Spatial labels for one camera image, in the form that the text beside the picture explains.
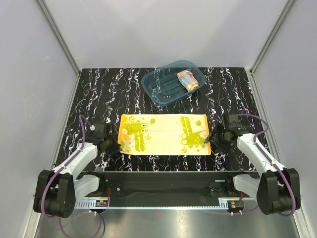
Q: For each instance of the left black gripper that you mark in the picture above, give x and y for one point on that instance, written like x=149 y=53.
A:
x=116 y=148

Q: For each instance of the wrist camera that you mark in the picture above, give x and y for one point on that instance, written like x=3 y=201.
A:
x=102 y=128
x=230 y=121

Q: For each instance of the left connector board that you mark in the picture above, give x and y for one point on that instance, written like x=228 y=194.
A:
x=102 y=202

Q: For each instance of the yellow patterned towel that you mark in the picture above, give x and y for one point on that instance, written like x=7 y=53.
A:
x=164 y=135

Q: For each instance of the right aluminium frame post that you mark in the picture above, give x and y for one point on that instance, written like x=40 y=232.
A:
x=278 y=24

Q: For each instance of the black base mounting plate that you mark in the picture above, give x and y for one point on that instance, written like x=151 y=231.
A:
x=171 y=190

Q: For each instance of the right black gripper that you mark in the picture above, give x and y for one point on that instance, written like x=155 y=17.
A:
x=223 y=148

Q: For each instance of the left aluminium frame post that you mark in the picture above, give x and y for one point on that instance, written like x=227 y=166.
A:
x=56 y=32

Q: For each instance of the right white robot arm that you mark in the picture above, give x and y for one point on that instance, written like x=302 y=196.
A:
x=278 y=188

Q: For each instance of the connector board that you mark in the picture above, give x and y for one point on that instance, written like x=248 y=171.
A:
x=236 y=204
x=102 y=202

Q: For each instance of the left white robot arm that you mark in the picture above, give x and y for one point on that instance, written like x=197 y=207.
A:
x=58 y=190

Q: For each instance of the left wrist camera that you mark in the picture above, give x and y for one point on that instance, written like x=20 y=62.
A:
x=102 y=128

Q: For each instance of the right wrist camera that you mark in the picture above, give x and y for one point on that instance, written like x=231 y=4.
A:
x=230 y=121

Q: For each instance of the front aluminium rail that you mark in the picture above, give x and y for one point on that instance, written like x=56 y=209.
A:
x=89 y=202

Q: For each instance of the right connector board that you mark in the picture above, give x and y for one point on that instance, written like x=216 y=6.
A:
x=236 y=204

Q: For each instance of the orange polka dot towel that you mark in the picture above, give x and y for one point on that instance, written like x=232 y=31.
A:
x=187 y=80

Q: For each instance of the aluminium frame post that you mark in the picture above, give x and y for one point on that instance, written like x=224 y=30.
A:
x=278 y=24
x=56 y=32

